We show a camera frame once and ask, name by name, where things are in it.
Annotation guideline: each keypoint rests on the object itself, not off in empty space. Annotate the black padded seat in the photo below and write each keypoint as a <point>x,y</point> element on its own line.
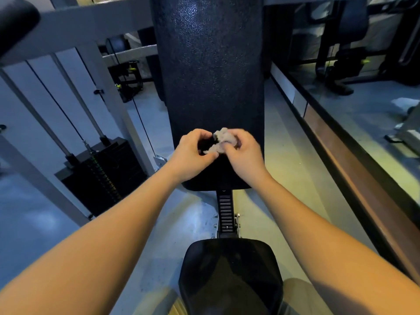
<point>229,278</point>

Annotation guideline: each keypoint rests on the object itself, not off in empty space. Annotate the grey gym machine frame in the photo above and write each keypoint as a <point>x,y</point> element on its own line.
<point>82,26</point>

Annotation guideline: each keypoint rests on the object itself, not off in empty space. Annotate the white cloth bundle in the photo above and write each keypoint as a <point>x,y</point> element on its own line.
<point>405,104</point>

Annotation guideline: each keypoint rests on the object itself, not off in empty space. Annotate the brown partition base rail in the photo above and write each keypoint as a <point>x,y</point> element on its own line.
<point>354,167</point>

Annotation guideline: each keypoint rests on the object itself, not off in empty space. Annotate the black notched adjustment post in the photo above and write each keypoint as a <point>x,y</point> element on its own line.
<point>226,213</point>

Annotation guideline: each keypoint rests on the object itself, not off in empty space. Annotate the black pillar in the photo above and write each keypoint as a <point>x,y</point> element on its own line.
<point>154,72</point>

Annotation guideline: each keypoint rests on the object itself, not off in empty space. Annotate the person's right forearm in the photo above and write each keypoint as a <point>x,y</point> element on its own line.
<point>338,249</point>

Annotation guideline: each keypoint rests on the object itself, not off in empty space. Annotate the person's left hand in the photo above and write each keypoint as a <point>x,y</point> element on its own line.
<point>188,160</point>

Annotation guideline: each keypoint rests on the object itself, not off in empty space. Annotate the person's left forearm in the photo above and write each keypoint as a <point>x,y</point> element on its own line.
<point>78,255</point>

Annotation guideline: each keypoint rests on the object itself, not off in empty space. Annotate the black weight plate stack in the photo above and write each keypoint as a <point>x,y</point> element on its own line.
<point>121,173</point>

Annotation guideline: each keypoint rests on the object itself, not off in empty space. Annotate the chrome guide rod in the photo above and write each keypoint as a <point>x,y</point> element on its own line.
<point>36,114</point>
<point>78,95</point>

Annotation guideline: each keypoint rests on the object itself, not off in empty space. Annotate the person's right hand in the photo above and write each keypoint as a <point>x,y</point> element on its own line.
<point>247,160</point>

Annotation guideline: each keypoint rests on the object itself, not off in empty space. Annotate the black padded backrest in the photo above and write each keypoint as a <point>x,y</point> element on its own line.
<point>210,68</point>

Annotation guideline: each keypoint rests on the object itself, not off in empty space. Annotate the beige cleaning cloth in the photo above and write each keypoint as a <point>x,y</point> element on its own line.
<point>224,137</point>

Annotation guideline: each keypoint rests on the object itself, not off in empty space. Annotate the black seated gym machine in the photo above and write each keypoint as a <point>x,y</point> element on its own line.
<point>128,78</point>

